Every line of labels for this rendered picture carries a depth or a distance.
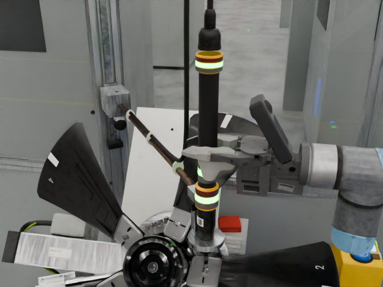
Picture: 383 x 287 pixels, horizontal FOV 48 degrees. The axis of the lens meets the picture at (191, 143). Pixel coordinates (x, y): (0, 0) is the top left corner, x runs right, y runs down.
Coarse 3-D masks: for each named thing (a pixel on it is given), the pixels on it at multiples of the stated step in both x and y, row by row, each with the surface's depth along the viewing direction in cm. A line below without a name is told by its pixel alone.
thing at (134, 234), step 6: (120, 222) 90; (126, 222) 88; (120, 228) 91; (126, 228) 89; (132, 228) 88; (114, 234) 93; (120, 234) 91; (132, 234) 89; (138, 234) 87; (120, 240) 92; (126, 240) 91; (132, 240) 90; (126, 246) 92
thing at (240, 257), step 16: (224, 256) 90; (240, 256) 89; (256, 256) 89; (272, 256) 88; (288, 256) 88; (304, 256) 87; (320, 256) 87; (224, 272) 85; (240, 272) 85; (256, 272) 84; (272, 272) 84; (288, 272) 84; (304, 272) 84; (320, 272) 84; (336, 272) 83
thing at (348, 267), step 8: (336, 248) 114; (376, 248) 110; (336, 256) 113; (344, 256) 107; (352, 256) 107; (336, 264) 112; (344, 264) 105; (352, 264) 105; (360, 264) 104; (368, 264) 104; (376, 264) 104; (344, 272) 106; (352, 272) 105; (360, 272) 105; (368, 272) 105; (376, 272) 104; (344, 280) 107; (352, 280) 106; (360, 280) 106; (368, 280) 106; (376, 280) 105
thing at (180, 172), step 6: (120, 108) 124; (132, 120) 114; (138, 126) 110; (144, 132) 107; (150, 138) 103; (156, 144) 100; (162, 150) 97; (162, 156) 96; (168, 156) 94; (168, 162) 93; (180, 168) 89; (180, 174) 88; (186, 174) 87; (186, 180) 85; (192, 180) 85
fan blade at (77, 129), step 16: (80, 128) 91; (64, 144) 94; (80, 144) 91; (48, 160) 96; (64, 160) 94; (80, 160) 91; (96, 160) 89; (64, 176) 95; (80, 176) 92; (96, 176) 89; (48, 192) 99; (64, 192) 96; (80, 192) 93; (96, 192) 90; (112, 192) 88; (64, 208) 98; (80, 208) 95; (96, 208) 92; (112, 208) 89; (96, 224) 94; (112, 224) 91
